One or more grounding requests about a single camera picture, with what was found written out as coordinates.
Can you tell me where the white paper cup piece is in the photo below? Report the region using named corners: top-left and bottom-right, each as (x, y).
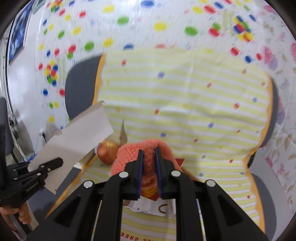
top-left (29, 101), bottom-right (113, 194)

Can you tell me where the orange fuzzy cloth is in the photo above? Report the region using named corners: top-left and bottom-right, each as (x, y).
top-left (111, 140), bottom-right (182, 188)

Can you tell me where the white brown paper bag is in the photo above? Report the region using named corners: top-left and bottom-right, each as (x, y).
top-left (123, 184), bottom-right (176, 219)

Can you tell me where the person's left hand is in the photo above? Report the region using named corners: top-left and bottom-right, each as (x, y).
top-left (0, 202), bottom-right (32, 232)

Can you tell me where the grey office chair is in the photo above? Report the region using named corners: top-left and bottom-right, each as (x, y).
top-left (28, 54), bottom-right (280, 235)

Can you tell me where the red apple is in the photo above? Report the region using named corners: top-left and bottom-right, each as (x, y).
top-left (96, 140), bottom-right (120, 165)

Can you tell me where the yellow striped cloth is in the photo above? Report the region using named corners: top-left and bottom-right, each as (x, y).
top-left (43, 49), bottom-right (275, 241)

